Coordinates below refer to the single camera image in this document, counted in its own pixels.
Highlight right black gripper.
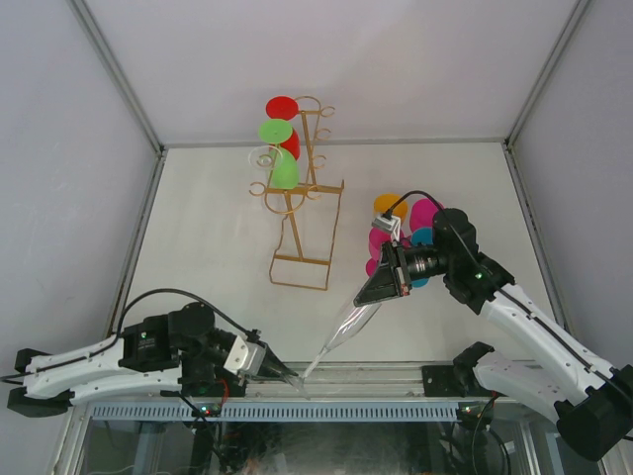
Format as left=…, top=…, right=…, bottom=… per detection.
left=353, top=240, right=452, bottom=309

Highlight clear wine glass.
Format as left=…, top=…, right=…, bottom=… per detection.
left=247, top=144, right=283, bottom=172
left=286, top=299, right=382, bottom=401

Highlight magenta wine glass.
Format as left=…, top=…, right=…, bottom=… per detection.
left=408, top=198, right=438, bottom=233
left=365, top=228, right=391, bottom=276

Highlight cyan plastic wine glass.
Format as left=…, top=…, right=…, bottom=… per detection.
left=409, top=228, right=433, bottom=288

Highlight orange plastic wine glass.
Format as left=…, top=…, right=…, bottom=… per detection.
left=373, top=193, right=410, bottom=227

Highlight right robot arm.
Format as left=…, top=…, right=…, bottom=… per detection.
left=353, top=208, right=632, bottom=461

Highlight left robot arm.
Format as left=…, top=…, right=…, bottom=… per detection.
left=7, top=303, right=298, bottom=418

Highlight green plastic wine glass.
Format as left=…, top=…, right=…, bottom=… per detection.
left=258, top=119, right=299, bottom=190

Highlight red plastic wine glass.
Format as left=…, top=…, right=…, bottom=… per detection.
left=265, top=96, right=301, bottom=160

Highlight left green led board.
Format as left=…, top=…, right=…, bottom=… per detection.
left=194, top=403, right=223, bottom=418

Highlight green led board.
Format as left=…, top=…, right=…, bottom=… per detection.
left=194, top=403, right=223, bottom=418
left=457, top=403, right=494, bottom=431

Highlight right green led board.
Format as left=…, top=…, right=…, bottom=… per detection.
left=457, top=403, right=494, bottom=431

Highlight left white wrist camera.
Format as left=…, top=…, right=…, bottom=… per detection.
left=224, top=336, right=249, bottom=377

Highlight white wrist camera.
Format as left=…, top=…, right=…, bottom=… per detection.
left=372, top=213, right=402, bottom=241
left=224, top=336, right=249, bottom=377

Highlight aluminium front rail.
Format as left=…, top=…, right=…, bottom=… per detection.
left=71, top=360, right=609, bottom=401

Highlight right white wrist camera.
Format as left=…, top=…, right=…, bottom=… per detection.
left=372, top=213, right=402, bottom=241

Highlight left black base bracket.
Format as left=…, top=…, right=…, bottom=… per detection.
left=192, top=364, right=246, bottom=398

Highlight black base bracket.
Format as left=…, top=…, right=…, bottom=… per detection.
left=192, top=364, right=246, bottom=398
left=421, top=364, right=479, bottom=397

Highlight right camera black cable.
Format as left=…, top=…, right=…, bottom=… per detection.
left=383, top=190, right=633, bottom=441

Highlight camera black cable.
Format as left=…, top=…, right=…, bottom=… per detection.
left=383, top=190, right=633, bottom=441
left=0, top=288, right=258, bottom=385

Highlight gold wire glass rack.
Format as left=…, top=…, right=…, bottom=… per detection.
left=249, top=95, right=345, bottom=292

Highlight right black base bracket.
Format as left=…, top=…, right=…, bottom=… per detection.
left=421, top=364, right=479, bottom=397

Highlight left camera black cable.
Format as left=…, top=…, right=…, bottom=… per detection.
left=0, top=288, right=258, bottom=385

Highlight blue slotted cable duct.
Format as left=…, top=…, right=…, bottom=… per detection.
left=90, top=401, right=462, bottom=423

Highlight right aluminium frame post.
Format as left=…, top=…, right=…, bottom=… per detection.
left=504, top=0, right=594, bottom=147

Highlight aluminium frame post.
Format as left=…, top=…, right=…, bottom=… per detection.
left=66, top=0, right=164, bottom=156
left=504, top=0, right=594, bottom=147

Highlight left aluminium frame post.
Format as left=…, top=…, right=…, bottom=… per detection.
left=66, top=0, right=164, bottom=156

